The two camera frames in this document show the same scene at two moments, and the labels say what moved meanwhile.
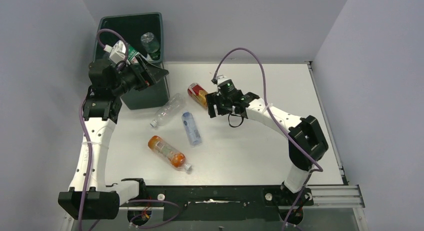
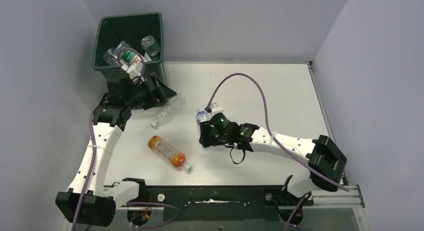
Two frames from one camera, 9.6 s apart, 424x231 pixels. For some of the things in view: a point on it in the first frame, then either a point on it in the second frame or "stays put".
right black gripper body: (224, 104) to (212, 137)
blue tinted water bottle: (191, 128) to (202, 115)
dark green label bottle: (151, 45) stays put
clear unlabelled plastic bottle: (169, 110) stays put
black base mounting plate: (219, 203) stays put
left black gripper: (151, 74) to (160, 95)
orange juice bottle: (168, 152) stays put
